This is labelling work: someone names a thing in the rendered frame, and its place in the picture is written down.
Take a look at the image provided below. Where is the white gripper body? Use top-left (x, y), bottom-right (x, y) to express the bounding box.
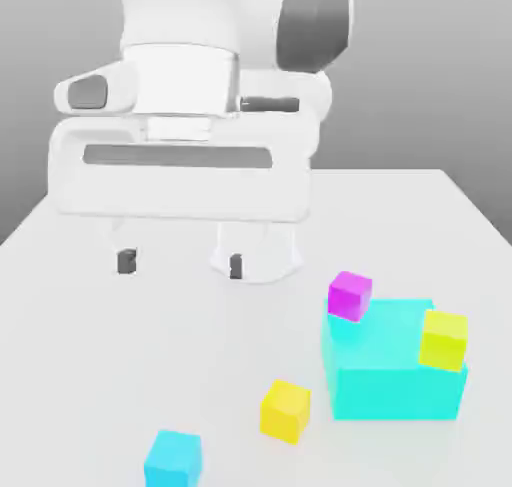
top-left (47, 116), bottom-right (314, 223)

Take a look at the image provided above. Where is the small magenta cube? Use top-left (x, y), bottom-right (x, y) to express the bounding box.
top-left (327, 270), bottom-right (374, 323)

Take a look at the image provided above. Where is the small light blue cube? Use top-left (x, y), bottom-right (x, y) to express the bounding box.
top-left (143, 429), bottom-right (203, 487)

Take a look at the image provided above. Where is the small lime yellow cube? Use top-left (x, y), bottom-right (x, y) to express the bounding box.
top-left (418, 309), bottom-right (470, 373)

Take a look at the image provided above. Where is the large cyan box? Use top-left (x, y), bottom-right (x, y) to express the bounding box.
top-left (320, 297), bottom-right (470, 422)

